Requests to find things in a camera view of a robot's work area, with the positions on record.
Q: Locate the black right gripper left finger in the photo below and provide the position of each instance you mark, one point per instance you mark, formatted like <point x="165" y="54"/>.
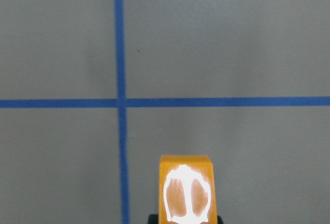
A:
<point x="153" y="219"/>

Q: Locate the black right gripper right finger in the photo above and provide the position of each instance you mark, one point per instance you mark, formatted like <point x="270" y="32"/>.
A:
<point x="219" y="219"/>

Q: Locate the orange trapezoid block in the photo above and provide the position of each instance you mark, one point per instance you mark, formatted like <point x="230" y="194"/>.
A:
<point x="186" y="190"/>

